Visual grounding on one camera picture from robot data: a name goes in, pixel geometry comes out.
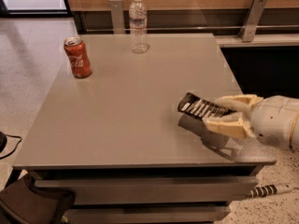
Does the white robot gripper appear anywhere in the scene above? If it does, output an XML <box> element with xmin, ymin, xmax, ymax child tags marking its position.
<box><xmin>203</xmin><ymin>94</ymin><xmax>299</xmax><ymax>149</ymax></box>

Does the black rxbar chocolate wrapper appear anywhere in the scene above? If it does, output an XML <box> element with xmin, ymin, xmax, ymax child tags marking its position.
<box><xmin>178</xmin><ymin>92</ymin><xmax>233</xmax><ymax>120</ymax></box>

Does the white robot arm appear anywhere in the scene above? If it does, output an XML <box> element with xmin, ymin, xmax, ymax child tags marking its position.
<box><xmin>203</xmin><ymin>94</ymin><xmax>299</xmax><ymax>150</ymax></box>

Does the clear plastic water bottle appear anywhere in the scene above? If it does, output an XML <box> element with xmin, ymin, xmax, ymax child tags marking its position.
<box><xmin>129</xmin><ymin>0</ymin><xmax>150</xmax><ymax>54</ymax></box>

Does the upper grey drawer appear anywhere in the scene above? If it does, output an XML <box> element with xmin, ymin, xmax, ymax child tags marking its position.
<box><xmin>35</xmin><ymin>176</ymin><xmax>257</xmax><ymax>205</ymax></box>

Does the grey drawer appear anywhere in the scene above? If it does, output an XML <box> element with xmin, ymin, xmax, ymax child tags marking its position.
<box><xmin>35</xmin><ymin>176</ymin><xmax>257</xmax><ymax>205</ymax></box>
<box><xmin>65</xmin><ymin>206</ymin><xmax>230</xmax><ymax>224</ymax></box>

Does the red coca-cola can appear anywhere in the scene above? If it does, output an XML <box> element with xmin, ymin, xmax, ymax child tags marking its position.
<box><xmin>64</xmin><ymin>36</ymin><xmax>93</xmax><ymax>78</ymax></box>

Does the lower grey drawer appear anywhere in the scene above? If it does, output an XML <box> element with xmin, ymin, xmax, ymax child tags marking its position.
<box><xmin>65</xmin><ymin>206</ymin><xmax>230</xmax><ymax>224</ymax></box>

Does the black chair seat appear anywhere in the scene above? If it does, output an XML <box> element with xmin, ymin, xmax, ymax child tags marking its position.
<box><xmin>0</xmin><ymin>174</ymin><xmax>75</xmax><ymax>224</ymax></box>

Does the right metal bracket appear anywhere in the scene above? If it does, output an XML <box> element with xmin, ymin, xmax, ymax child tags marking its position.
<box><xmin>239</xmin><ymin>0</ymin><xmax>268</xmax><ymax>42</ymax></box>

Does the metal bracket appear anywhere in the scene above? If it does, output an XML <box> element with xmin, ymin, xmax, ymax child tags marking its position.
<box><xmin>109</xmin><ymin>0</ymin><xmax>125</xmax><ymax>35</ymax></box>
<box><xmin>239</xmin><ymin>0</ymin><xmax>268</xmax><ymax>42</ymax></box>

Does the black white striped cable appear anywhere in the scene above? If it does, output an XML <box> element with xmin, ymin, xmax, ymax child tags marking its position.
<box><xmin>247</xmin><ymin>182</ymin><xmax>294</xmax><ymax>199</ymax></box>

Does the horizontal metal rail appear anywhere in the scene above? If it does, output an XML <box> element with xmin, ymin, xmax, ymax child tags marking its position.
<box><xmin>85</xmin><ymin>24</ymin><xmax>299</xmax><ymax>33</ymax></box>

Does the left metal bracket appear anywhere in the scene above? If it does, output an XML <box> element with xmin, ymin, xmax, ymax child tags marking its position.
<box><xmin>109</xmin><ymin>0</ymin><xmax>125</xmax><ymax>35</ymax></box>

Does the black cable on floor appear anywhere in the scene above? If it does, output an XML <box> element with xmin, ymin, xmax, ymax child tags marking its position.
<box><xmin>0</xmin><ymin>132</ymin><xmax>22</xmax><ymax>161</ymax></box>

